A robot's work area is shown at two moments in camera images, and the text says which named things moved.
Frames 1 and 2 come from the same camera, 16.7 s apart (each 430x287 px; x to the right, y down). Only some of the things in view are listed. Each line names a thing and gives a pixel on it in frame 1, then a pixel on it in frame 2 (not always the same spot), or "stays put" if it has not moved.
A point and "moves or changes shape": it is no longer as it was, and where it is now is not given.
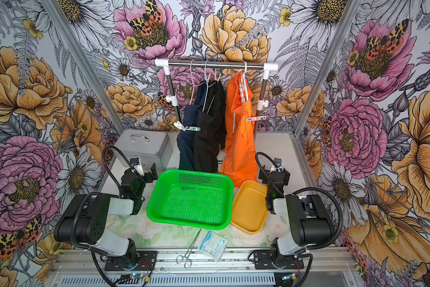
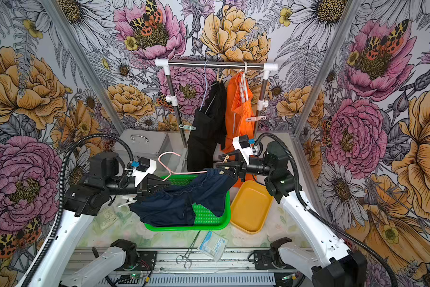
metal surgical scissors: (180, 258) stays put
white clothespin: (179, 125) moves or changes shape
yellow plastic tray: (249, 207) stays put
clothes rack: (265, 67) stays put
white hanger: (243, 83) stays put
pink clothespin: (255, 118) stays put
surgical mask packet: (213, 244) stays put
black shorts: (211, 133) stays put
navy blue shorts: (186, 140) to (174, 205)
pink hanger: (193, 81) to (171, 172)
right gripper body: (265, 180) to (242, 168)
